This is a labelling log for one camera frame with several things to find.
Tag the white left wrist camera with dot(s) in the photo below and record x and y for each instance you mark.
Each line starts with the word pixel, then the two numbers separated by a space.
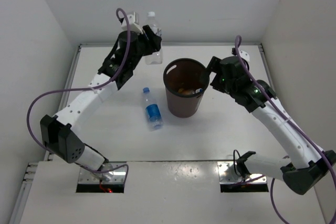
pixel 133 19

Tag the blue label water bottle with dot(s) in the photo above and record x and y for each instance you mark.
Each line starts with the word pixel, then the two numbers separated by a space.
pixel 152 111

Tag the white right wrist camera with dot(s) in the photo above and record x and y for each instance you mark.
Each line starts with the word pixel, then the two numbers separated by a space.
pixel 245 55

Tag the orange juice bottle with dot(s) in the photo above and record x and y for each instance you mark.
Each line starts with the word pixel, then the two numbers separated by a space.
pixel 183 91

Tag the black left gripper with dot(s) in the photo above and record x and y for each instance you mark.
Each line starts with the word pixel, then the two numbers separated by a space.
pixel 153 41

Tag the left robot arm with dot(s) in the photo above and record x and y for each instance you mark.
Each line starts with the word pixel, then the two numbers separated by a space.
pixel 60 133

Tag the brown plastic waste bin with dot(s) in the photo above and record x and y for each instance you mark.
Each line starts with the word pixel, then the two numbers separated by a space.
pixel 184 87

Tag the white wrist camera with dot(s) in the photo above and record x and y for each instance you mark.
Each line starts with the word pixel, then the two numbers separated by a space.
pixel 133 19
pixel 245 55

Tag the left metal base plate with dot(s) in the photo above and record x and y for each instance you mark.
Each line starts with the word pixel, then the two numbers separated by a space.
pixel 115 177

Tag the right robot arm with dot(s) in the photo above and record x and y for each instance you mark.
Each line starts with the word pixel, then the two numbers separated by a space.
pixel 306 164

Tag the metal base plate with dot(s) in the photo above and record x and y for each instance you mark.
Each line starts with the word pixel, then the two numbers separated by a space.
pixel 228 175
pixel 115 177

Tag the metal table edge rail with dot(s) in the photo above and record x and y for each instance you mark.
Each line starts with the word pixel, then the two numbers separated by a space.
pixel 105 44

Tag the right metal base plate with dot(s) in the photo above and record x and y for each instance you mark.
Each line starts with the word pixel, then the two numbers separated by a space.
pixel 228 175

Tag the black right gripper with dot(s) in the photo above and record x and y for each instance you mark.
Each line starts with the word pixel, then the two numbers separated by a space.
pixel 213 66

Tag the clear plastic bottle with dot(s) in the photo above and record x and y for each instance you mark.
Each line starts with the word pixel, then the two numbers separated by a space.
pixel 197 90

